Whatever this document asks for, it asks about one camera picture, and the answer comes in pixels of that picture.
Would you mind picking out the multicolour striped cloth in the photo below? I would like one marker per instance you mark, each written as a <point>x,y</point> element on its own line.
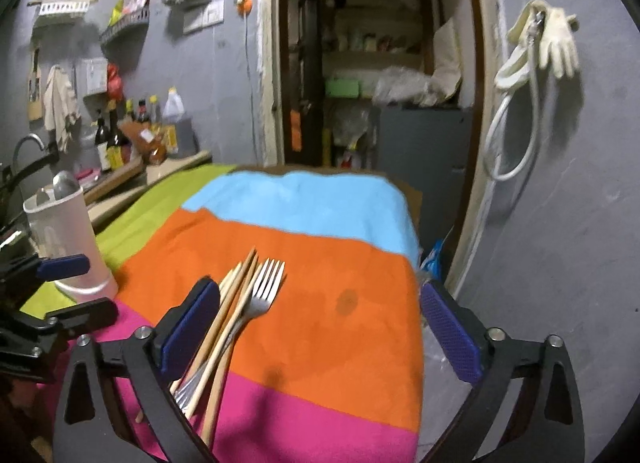
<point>320,293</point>

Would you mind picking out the white plastic utensil holder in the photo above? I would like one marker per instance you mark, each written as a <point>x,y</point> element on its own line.
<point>70,238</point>

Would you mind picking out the small dark-capped sauce bottle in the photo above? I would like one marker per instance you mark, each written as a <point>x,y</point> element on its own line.
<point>143,112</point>

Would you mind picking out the crumpled clear plastic bag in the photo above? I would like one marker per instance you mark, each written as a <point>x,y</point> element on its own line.
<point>405,85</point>

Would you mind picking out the red and white bag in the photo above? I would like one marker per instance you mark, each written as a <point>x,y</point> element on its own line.
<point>350,155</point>

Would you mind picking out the chrome kitchen faucet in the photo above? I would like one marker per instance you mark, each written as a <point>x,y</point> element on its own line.
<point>27,143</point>

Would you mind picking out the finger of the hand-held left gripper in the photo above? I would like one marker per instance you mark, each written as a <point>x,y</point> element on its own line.
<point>62,267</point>
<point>82,313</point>

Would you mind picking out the pale wooden chopstick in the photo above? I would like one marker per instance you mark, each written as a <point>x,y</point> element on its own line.
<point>232,277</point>
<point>216,403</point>

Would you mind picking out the white pillow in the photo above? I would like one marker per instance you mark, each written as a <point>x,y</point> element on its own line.
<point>446,63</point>

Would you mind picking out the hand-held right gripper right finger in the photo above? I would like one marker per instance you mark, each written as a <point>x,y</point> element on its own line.
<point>450,333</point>

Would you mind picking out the orange power plug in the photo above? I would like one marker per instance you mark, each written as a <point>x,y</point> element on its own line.
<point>244,3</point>

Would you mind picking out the blue plastic bag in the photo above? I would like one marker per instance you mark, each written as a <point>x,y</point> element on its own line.
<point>434,258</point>

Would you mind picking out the wooden door frame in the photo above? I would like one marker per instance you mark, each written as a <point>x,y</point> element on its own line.
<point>267,68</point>

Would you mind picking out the red snack packet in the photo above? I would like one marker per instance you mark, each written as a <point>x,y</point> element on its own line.
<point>136,2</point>

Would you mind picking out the silver metal fork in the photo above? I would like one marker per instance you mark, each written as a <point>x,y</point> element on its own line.
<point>186,390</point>
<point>262,293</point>

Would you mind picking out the red plastic bag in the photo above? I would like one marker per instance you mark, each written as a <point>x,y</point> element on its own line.
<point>114,83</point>

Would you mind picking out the white wall-mounted box holder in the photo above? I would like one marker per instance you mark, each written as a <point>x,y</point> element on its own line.
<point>95,75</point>

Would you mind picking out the silver metal spoon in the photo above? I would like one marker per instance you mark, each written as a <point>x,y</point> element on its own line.
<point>66,184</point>

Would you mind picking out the wooden knife rack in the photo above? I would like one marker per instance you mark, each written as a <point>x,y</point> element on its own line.
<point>34,88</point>

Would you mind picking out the yellow snack packet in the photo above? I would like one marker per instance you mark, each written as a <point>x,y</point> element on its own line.
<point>117,13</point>

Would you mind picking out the white wall rack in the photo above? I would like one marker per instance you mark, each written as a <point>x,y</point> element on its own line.
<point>62,10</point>

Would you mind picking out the dark soy sauce bottle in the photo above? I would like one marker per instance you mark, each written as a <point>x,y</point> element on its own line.
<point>102,143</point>

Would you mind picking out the green box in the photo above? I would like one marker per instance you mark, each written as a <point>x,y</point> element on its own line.
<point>342,88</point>

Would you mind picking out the white wall socket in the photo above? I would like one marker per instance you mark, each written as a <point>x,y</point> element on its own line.
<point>205,17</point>

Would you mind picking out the grey cabinet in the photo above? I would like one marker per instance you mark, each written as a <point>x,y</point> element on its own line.
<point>425,153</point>

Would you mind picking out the beige hanging dish towel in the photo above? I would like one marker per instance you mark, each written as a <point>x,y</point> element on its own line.
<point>60,103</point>

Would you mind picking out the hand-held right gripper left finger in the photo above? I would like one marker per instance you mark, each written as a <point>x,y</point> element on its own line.
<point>192,328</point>

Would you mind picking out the dark sauce bottle yellow label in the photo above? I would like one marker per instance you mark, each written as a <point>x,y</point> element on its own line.
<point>117,145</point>

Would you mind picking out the wooden storage shelf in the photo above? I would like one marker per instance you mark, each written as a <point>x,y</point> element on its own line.
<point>370,33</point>

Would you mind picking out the clear cooking oil bottle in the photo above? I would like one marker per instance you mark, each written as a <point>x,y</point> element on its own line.
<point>172,118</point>

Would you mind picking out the brown wooden chopstick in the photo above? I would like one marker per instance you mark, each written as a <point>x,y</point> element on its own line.
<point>237,303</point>
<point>232,287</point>

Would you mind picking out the cream rubber glove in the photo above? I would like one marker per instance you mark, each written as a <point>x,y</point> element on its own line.
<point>560,43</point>

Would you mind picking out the grey corner wall shelf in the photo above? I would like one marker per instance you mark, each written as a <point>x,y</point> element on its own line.
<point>125,28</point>

